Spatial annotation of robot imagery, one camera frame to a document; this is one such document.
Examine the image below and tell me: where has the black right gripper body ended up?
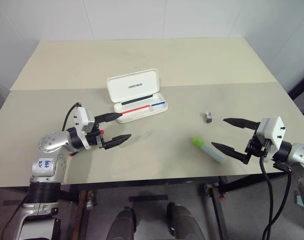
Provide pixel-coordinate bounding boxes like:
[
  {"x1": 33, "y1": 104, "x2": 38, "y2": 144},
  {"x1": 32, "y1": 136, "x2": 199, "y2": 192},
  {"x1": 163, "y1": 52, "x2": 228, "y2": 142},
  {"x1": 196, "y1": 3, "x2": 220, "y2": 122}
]
[{"x1": 244, "y1": 128, "x2": 268, "y2": 158}]

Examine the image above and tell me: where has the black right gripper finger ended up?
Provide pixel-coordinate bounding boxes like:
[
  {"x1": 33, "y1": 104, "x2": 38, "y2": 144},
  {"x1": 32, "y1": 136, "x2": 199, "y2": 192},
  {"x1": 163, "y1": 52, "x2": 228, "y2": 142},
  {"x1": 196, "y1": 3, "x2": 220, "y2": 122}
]
[
  {"x1": 210, "y1": 141, "x2": 251, "y2": 165},
  {"x1": 222, "y1": 117, "x2": 261, "y2": 131}
]

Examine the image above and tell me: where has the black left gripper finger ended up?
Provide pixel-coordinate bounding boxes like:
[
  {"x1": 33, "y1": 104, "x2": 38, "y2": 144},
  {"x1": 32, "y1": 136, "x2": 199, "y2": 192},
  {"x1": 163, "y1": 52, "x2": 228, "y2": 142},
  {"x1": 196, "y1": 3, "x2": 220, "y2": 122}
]
[
  {"x1": 96, "y1": 112, "x2": 123, "y2": 124},
  {"x1": 102, "y1": 133, "x2": 132, "y2": 151}
]

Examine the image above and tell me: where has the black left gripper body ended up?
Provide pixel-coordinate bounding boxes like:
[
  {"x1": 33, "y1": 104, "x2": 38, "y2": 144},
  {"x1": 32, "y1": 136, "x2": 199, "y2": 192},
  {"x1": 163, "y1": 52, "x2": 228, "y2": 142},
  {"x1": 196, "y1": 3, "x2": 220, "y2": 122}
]
[{"x1": 86, "y1": 115, "x2": 105, "y2": 150}]

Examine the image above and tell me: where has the white open pencil case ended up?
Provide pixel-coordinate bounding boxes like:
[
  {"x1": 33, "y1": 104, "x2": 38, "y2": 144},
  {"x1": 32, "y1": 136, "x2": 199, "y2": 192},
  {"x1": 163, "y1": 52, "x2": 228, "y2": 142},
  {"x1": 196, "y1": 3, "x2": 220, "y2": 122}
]
[{"x1": 106, "y1": 68, "x2": 169, "y2": 124}]

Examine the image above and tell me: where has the glue stick with green cap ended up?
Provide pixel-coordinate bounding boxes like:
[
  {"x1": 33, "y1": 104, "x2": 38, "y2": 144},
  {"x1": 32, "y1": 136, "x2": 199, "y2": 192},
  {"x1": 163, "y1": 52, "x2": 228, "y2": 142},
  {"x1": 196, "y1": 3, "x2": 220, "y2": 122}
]
[{"x1": 191, "y1": 136, "x2": 228, "y2": 165}]

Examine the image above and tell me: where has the red pen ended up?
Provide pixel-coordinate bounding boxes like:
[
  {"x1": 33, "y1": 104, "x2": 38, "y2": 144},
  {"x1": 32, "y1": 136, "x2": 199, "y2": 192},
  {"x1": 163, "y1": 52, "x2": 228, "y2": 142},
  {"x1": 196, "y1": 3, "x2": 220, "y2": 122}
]
[{"x1": 119, "y1": 104, "x2": 153, "y2": 117}]

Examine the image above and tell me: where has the black pen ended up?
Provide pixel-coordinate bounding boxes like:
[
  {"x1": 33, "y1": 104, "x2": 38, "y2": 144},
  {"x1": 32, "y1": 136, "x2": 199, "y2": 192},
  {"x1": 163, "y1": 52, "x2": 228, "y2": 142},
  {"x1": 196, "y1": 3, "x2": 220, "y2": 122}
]
[{"x1": 121, "y1": 94, "x2": 153, "y2": 106}]

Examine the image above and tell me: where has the dark metal table leg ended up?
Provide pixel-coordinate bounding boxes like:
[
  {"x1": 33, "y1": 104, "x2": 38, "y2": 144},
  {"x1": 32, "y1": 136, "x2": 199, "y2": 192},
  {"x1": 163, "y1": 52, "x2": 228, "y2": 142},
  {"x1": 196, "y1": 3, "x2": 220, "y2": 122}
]
[{"x1": 203, "y1": 183, "x2": 229, "y2": 240}]

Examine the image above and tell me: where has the black floor tape strip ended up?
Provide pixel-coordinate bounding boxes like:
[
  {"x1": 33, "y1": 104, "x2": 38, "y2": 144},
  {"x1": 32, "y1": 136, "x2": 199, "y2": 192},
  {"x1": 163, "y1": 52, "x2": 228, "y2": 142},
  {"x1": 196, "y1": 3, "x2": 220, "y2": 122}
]
[{"x1": 128, "y1": 194, "x2": 169, "y2": 203}]

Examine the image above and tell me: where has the rusty table leg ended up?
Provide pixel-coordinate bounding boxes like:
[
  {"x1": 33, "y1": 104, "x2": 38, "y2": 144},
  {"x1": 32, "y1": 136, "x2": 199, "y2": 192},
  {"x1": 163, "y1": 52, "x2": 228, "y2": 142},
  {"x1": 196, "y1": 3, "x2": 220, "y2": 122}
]
[{"x1": 73, "y1": 189, "x2": 97, "y2": 240}]

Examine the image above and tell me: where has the dark rounded shape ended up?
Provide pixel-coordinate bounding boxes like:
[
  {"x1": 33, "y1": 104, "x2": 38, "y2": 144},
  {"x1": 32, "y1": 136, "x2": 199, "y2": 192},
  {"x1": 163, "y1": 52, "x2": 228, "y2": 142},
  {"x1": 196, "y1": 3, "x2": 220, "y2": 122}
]
[
  {"x1": 108, "y1": 206, "x2": 138, "y2": 240},
  {"x1": 166, "y1": 201, "x2": 206, "y2": 240}
]

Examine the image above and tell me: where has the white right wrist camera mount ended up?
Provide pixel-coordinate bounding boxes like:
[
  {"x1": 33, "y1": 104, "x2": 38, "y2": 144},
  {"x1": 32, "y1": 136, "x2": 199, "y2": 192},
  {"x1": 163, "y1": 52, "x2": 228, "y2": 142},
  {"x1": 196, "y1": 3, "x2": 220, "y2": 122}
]
[{"x1": 255, "y1": 115, "x2": 286, "y2": 164}]

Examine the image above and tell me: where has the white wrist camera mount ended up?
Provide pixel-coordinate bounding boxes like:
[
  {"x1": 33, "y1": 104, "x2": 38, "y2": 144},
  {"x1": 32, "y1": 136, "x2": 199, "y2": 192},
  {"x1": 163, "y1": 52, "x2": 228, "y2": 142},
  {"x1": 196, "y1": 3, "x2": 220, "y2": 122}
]
[
  {"x1": 73, "y1": 106, "x2": 96, "y2": 151},
  {"x1": 255, "y1": 115, "x2": 286, "y2": 164}
]

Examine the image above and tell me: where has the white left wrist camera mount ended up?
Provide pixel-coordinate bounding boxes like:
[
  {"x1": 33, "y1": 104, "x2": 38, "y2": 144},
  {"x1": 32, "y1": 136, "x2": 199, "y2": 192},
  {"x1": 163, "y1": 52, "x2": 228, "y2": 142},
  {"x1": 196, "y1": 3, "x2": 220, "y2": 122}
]
[{"x1": 73, "y1": 106, "x2": 96, "y2": 151}]

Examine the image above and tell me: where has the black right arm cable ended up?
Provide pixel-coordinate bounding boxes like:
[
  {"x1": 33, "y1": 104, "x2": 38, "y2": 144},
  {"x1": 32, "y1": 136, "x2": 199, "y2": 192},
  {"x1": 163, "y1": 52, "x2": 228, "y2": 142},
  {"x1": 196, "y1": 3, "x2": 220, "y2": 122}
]
[{"x1": 258, "y1": 154, "x2": 293, "y2": 240}]

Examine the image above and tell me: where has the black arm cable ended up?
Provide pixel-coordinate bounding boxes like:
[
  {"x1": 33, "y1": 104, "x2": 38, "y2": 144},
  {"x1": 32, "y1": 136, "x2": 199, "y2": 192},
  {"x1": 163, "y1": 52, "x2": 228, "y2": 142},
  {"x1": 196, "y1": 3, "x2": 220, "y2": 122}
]
[
  {"x1": 258, "y1": 154, "x2": 293, "y2": 240},
  {"x1": 61, "y1": 102, "x2": 82, "y2": 132}
]

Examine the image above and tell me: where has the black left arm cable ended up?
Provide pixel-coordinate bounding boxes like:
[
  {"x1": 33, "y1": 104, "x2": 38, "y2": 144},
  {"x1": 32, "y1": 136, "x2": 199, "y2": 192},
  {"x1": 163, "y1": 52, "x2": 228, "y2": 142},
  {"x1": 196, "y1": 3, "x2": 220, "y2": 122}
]
[{"x1": 61, "y1": 102, "x2": 82, "y2": 132}]

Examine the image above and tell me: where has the black table frame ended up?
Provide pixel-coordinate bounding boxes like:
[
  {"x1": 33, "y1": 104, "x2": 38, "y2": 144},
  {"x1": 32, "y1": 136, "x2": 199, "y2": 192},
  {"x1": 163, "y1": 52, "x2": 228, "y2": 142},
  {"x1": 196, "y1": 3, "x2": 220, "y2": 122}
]
[{"x1": 0, "y1": 171, "x2": 297, "y2": 196}]

